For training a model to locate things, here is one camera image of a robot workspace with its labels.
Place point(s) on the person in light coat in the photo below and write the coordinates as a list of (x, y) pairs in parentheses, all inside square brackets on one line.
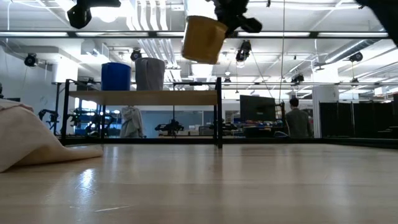
[(132, 123)]

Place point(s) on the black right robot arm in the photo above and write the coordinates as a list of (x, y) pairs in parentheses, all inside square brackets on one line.
[(384, 15)]

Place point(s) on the black overhead frame bar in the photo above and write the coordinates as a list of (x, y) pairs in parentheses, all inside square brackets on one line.
[(124, 34)]

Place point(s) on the black background robot arm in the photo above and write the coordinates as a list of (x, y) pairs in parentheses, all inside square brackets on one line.
[(170, 127), (48, 116)]

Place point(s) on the black monitor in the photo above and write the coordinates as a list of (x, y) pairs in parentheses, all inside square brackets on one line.
[(257, 108)]

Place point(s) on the beige cloth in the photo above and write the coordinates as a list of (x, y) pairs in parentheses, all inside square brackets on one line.
[(28, 137)]

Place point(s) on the white pillar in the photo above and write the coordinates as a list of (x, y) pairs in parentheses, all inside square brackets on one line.
[(325, 109)]

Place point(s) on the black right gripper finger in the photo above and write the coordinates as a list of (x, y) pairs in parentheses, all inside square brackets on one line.
[(251, 25), (231, 28)]

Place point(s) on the black ceiling camera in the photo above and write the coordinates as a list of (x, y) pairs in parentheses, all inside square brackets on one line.
[(136, 55), (30, 59), (243, 51), (355, 57)]

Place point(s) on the yellow cup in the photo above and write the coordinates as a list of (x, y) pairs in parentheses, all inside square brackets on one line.
[(203, 40)]

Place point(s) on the blue plastic cup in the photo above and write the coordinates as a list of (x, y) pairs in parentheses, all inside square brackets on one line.
[(115, 77)]

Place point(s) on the black metal shelf frame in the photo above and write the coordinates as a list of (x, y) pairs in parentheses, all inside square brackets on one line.
[(219, 112)]

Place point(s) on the black table edge rail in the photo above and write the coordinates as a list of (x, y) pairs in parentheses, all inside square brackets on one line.
[(357, 142)]

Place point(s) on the wooden shelf board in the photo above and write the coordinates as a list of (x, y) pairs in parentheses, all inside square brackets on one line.
[(143, 97)]

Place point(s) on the black room partition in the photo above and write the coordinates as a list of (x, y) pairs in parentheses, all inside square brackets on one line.
[(367, 119)]

